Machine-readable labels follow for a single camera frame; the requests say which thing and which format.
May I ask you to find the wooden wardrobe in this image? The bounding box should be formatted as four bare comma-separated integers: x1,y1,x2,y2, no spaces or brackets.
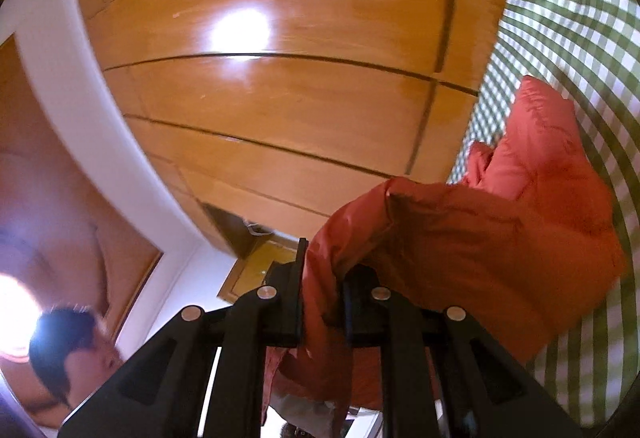
70,0,523,264

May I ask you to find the red puffer jacket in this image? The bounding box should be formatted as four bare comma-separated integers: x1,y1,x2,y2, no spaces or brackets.
262,74,632,438

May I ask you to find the green checked bed sheet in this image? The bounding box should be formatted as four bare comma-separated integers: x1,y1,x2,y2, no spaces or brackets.
445,0,640,429

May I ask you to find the person's head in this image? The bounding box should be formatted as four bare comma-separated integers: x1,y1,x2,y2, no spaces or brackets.
27,305,126,411

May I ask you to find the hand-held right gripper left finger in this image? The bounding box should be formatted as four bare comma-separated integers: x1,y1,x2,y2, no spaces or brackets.
59,238,307,438

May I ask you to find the wooden door with shelf niche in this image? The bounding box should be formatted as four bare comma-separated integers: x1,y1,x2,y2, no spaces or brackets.
217,238,301,306

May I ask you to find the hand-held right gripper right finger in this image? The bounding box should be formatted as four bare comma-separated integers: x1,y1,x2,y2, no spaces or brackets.
342,265,583,438

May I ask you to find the ceiling lamp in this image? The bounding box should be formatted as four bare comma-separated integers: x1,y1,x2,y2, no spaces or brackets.
0,271,43,361

